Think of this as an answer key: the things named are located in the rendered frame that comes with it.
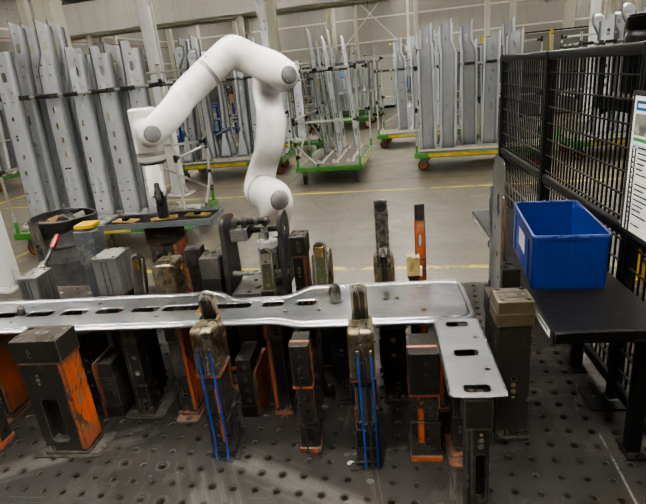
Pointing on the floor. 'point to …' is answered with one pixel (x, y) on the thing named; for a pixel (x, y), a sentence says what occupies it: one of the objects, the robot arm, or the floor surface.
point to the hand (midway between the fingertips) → (162, 210)
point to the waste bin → (40, 231)
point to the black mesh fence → (605, 400)
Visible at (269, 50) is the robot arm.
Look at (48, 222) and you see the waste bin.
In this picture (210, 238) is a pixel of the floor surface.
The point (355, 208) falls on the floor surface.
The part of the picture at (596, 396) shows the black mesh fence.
